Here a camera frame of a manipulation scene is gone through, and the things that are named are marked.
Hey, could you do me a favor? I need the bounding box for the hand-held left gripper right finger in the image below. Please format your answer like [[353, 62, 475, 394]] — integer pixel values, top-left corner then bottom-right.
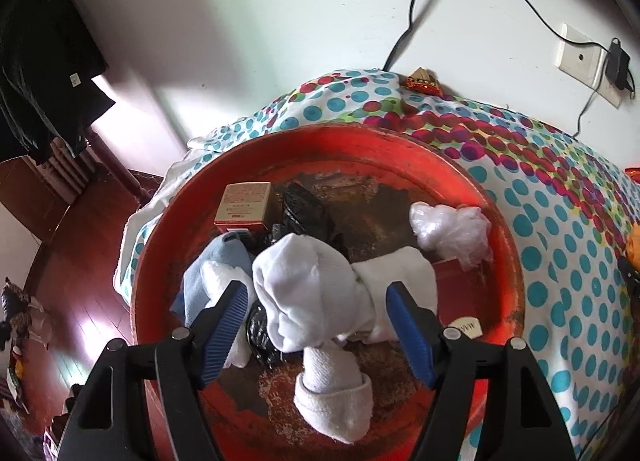
[[385, 281, 578, 461]]

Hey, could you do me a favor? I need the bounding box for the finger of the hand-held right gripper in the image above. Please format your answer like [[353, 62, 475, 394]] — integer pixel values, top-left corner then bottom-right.
[[617, 256, 640, 293]]

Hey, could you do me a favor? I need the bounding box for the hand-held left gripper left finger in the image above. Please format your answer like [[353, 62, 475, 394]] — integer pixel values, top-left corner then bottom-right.
[[57, 280, 250, 461]]

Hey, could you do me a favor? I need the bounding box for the long red box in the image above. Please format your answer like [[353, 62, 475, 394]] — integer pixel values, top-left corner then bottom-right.
[[430, 257, 483, 342]]

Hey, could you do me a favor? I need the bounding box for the light blue sock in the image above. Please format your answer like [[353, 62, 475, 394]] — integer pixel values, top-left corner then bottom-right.
[[170, 233, 256, 329]]

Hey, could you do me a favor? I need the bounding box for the clear plastic bag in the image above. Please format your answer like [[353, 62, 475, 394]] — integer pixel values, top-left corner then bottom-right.
[[409, 201, 493, 269]]

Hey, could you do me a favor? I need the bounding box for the small red box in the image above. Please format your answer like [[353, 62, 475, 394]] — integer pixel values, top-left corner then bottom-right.
[[215, 182, 273, 237]]

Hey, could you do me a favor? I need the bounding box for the black plastic bag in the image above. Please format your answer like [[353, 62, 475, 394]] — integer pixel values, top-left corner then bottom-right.
[[245, 183, 348, 371]]

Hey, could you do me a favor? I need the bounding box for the round red tray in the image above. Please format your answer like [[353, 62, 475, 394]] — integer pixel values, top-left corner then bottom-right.
[[131, 123, 526, 461]]

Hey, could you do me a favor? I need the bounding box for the orange toy figure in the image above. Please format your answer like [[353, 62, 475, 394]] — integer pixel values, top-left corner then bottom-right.
[[625, 226, 640, 273]]

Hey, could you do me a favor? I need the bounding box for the polka dot blanket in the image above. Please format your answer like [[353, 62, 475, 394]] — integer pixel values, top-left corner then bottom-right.
[[112, 68, 640, 461]]

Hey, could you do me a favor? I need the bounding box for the spotted patterned object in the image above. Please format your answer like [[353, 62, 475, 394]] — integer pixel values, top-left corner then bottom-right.
[[0, 278, 52, 347]]

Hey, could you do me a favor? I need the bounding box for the black power adapter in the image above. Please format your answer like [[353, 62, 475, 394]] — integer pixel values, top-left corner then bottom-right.
[[605, 38, 632, 92]]

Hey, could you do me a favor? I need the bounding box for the brown radiator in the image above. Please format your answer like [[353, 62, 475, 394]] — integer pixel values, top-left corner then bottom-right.
[[35, 138, 99, 202]]

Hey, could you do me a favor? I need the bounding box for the wooden door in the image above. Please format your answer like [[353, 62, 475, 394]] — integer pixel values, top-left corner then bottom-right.
[[0, 156, 71, 242]]

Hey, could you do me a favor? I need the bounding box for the small red patterned packet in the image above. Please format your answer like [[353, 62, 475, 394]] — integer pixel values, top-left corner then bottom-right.
[[404, 67, 444, 96]]

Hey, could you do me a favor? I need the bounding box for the black hanging jacket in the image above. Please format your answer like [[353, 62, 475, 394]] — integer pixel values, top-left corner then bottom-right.
[[0, 0, 116, 164]]

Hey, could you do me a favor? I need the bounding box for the black adapter cable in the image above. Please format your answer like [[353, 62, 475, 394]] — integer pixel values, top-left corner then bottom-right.
[[573, 87, 601, 138]]

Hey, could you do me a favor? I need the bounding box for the white wall socket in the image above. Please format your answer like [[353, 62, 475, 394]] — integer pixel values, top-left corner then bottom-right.
[[595, 76, 627, 110]]

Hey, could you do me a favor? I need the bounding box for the dark wooden post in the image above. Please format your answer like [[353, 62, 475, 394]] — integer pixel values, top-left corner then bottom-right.
[[85, 133, 154, 204]]

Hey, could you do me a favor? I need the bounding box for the white wall jack plate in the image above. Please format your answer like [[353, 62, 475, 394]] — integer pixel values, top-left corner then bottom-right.
[[555, 23, 609, 88]]

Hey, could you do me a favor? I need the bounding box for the thick black cable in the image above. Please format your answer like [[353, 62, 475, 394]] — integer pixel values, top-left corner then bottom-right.
[[383, 0, 435, 72]]

